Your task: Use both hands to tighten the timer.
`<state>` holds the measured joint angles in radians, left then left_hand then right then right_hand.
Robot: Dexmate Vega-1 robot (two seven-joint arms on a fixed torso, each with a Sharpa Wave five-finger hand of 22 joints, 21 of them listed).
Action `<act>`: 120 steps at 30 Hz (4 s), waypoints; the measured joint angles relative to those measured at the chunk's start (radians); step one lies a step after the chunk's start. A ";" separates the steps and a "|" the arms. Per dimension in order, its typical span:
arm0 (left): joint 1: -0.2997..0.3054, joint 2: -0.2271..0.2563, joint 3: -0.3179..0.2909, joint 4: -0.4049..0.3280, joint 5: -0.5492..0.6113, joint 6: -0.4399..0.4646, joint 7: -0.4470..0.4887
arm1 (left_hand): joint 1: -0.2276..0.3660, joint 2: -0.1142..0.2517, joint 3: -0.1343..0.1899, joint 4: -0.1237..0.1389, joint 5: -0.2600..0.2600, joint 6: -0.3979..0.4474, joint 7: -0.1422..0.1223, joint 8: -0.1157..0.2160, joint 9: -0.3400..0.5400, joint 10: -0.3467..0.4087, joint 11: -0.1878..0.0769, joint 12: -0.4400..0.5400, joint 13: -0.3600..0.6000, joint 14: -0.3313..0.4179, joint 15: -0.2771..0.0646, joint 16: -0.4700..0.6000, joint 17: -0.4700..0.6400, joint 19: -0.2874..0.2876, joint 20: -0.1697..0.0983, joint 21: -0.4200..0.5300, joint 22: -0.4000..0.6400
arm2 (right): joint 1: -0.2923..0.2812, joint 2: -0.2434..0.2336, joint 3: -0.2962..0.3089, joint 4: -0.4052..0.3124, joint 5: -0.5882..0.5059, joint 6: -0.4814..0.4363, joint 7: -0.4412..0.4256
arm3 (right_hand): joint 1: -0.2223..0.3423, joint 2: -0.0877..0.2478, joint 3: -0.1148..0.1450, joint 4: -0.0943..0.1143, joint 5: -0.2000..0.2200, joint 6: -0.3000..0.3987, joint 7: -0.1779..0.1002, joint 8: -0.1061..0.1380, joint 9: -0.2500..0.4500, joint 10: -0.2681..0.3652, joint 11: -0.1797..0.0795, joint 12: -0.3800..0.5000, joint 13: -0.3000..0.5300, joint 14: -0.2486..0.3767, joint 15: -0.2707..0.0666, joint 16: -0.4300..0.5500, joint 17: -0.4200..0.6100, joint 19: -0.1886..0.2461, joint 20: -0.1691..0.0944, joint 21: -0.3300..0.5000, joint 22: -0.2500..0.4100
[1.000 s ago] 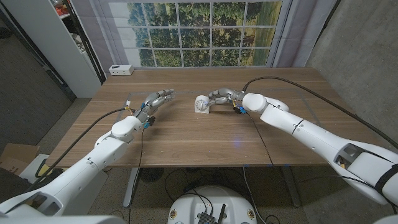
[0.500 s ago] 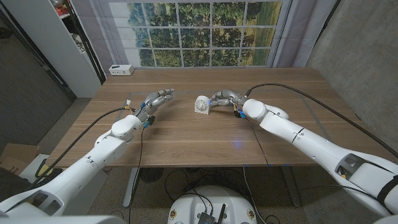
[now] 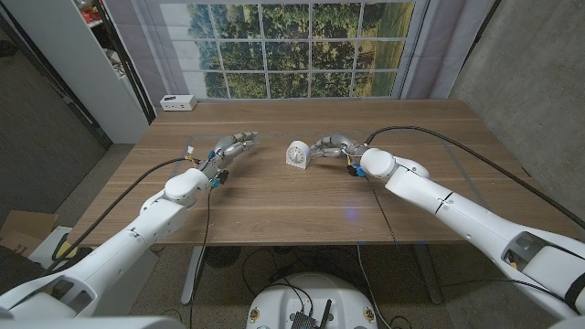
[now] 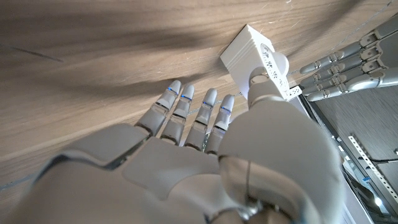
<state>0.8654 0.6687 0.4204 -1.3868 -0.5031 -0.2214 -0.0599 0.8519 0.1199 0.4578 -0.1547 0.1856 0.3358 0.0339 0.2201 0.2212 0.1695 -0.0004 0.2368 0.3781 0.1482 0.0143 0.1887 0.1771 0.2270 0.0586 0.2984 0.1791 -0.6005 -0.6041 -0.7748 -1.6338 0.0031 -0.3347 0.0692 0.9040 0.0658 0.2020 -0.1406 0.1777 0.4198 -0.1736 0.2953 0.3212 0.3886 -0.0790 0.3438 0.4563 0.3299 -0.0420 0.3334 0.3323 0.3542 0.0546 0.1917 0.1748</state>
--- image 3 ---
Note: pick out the white table leg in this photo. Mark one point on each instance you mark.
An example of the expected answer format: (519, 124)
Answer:
(192, 279)

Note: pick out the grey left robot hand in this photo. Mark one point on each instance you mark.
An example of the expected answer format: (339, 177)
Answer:
(226, 148)

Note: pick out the black antenna module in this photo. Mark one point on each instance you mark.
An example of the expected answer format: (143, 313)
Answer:
(304, 320)

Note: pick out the black backdrop stand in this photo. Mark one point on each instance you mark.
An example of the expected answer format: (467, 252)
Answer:
(138, 89)

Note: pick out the white yellow floor mat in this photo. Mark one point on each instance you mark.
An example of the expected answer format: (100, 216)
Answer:
(45, 247)

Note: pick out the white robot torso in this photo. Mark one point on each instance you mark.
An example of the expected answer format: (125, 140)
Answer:
(283, 306)

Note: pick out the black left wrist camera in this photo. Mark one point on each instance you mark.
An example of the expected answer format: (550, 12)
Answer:
(221, 176)

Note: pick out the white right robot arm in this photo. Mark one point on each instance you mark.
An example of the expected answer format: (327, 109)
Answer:
(457, 210)

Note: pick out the white power strip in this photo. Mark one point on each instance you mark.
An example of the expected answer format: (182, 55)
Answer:
(178, 103)

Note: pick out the printed window backdrop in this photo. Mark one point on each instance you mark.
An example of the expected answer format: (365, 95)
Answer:
(283, 55)

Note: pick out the white cabinet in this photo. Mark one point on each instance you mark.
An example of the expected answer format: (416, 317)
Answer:
(82, 68)

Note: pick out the grey table leg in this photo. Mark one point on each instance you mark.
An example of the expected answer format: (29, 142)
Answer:
(429, 279)

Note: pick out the white kitchen timer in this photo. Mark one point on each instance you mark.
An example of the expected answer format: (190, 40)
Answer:
(296, 156)

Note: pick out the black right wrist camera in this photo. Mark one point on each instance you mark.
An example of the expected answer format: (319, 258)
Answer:
(353, 170)

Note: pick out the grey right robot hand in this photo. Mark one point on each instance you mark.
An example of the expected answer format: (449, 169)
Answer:
(340, 142)

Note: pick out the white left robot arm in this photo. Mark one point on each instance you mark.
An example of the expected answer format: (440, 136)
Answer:
(114, 251)

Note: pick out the round black floor base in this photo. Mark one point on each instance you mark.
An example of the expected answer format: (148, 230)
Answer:
(222, 257)

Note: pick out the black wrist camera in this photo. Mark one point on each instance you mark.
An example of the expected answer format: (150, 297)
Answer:
(221, 176)
(353, 170)

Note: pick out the brown cardboard box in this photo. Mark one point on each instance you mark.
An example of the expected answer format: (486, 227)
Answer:
(23, 228)

